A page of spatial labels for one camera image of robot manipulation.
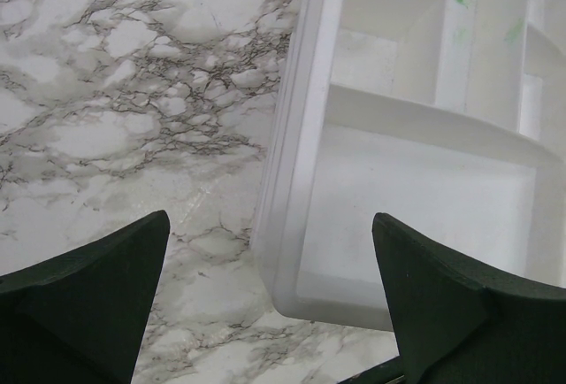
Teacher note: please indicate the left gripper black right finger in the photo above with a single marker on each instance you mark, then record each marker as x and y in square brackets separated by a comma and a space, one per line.
[459, 320]

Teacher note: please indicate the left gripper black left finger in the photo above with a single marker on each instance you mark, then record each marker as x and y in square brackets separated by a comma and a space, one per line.
[80, 317]

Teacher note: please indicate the white plastic drawer organizer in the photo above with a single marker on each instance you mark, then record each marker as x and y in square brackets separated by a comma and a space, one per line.
[446, 114]

